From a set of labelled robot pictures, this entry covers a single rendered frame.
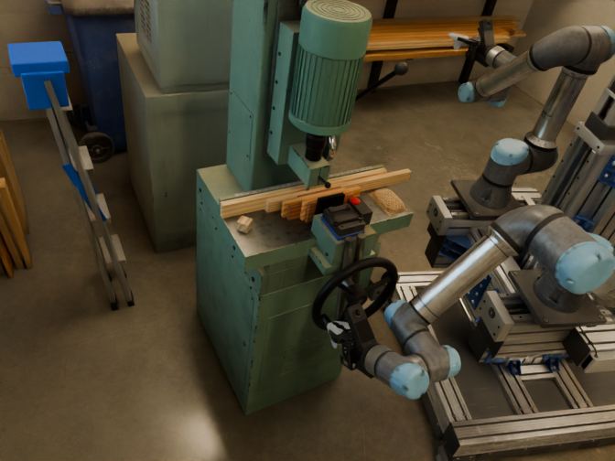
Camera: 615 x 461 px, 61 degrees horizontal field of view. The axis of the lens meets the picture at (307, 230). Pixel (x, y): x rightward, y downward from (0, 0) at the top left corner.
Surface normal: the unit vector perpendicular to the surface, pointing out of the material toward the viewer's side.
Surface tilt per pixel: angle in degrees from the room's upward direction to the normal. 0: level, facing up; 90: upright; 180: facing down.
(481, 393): 0
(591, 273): 86
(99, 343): 1
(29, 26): 90
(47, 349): 0
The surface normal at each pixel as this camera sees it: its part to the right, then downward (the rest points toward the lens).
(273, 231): 0.14, -0.75
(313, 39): -0.57, 0.47
